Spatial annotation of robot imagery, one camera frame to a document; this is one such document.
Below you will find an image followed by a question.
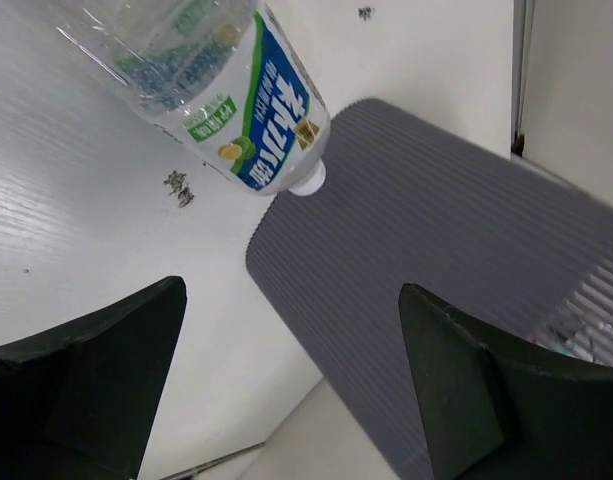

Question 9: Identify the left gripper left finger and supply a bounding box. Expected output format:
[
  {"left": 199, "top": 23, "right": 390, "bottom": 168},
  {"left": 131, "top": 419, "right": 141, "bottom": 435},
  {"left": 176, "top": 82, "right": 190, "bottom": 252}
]
[{"left": 0, "top": 276, "right": 187, "bottom": 479}]

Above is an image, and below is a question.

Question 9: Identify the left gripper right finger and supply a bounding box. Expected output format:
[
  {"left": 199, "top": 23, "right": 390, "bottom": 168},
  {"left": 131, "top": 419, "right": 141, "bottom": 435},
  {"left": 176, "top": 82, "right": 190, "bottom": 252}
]
[{"left": 398, "top": 284, "right": 613, "bottom": 479}]

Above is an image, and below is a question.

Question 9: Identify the grey mesh waste bin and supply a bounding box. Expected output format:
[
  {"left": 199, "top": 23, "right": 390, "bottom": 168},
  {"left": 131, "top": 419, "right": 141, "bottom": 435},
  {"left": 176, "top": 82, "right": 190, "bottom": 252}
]
[{"left": 246, "top": 99, "right": 613, "bottom": 479}]

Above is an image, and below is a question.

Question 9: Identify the green blue label clear bottle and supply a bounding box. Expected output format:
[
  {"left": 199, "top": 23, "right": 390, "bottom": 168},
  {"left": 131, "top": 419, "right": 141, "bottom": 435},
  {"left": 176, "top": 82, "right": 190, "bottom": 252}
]
[{"left": 46, "top": 1, "right": 331, "bottom": 196}]

